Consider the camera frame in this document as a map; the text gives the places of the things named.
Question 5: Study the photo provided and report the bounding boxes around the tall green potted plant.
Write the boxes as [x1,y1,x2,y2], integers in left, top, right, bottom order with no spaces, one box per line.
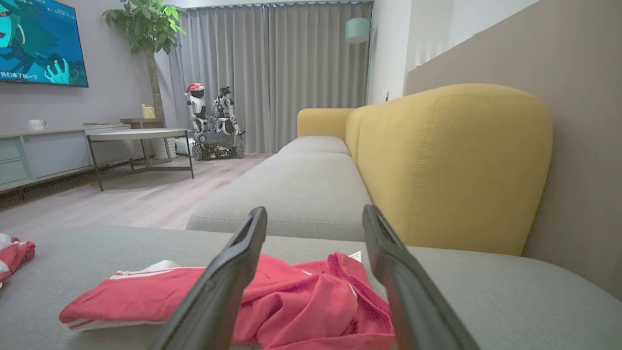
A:
[101,0,187,124]

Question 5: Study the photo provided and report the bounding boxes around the red and white crumpled garment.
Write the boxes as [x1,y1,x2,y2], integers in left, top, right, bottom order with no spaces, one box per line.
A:
[0,233,36,287]

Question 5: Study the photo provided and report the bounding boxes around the black wheeled robot cart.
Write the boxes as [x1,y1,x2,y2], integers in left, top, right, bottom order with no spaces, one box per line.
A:
[191,130,246,161]

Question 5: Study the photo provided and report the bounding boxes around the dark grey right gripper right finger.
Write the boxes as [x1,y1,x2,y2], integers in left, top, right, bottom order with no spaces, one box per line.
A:
[362,204,482,350]

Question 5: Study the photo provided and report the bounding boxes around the white humanoid robot red hat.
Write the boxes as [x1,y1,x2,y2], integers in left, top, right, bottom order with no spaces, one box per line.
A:
[185,83,210,134]

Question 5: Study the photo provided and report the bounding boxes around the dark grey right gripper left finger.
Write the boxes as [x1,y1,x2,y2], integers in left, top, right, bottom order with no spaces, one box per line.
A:
[148,207,268,350]

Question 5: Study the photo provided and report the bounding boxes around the teal shade floor lamp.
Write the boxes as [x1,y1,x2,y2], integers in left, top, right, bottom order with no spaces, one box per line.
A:
[345,17,374,105]

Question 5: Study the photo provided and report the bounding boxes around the grey window curtain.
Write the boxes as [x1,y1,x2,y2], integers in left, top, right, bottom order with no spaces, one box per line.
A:
[155,0,374,154]

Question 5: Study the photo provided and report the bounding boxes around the long low media cabinet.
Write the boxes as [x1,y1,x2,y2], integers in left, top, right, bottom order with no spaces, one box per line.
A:
[0,124,134,195]

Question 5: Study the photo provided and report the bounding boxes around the grey sofa cushion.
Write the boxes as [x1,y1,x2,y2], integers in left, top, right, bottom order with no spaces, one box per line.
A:
[0,225,622,350]

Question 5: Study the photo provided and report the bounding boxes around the white ribbed plant pot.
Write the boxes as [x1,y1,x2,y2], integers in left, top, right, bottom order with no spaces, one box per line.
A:
[151,138,178,160]

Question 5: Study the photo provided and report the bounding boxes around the red and white basketball jersey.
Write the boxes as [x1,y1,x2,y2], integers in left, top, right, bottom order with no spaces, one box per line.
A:
[59,250,397,350]

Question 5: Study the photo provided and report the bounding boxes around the black and white humanoid robot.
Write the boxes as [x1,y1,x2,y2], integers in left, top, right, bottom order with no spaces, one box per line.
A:
[211,86,245,138]

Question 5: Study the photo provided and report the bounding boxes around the wall-mounted flat television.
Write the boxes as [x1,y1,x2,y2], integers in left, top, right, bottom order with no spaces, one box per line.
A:
[0,0,89,88]

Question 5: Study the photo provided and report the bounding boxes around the small wooden side table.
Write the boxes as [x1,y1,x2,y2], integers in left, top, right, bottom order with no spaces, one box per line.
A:
[120,118,166,131]

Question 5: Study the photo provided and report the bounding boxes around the round coffee table black legs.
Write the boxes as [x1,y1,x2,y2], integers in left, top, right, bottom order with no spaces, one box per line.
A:
[86,128,195,192]

